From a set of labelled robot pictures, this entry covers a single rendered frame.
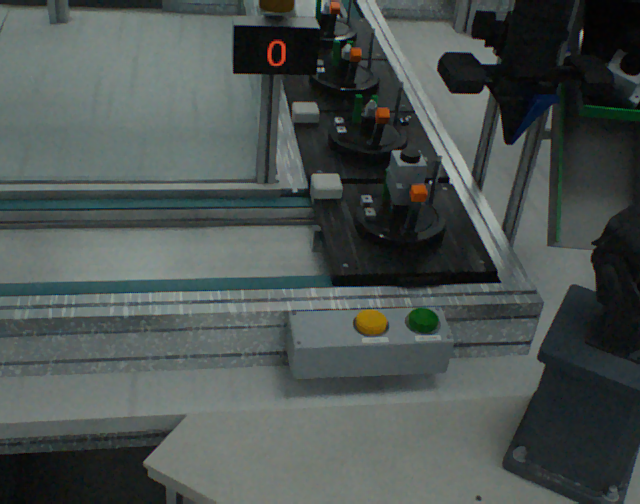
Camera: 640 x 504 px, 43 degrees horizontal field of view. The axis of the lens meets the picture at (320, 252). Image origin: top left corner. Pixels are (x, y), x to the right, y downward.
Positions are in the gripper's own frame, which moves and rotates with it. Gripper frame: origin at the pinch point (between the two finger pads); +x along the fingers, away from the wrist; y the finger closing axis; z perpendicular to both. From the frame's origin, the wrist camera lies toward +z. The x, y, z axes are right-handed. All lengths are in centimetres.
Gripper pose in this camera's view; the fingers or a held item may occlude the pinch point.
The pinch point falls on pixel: (514, 116)
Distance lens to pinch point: 97.3
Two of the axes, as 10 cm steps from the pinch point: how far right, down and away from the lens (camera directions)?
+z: -1.4, -5.9, 7.9
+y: -9.9, 0.2, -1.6
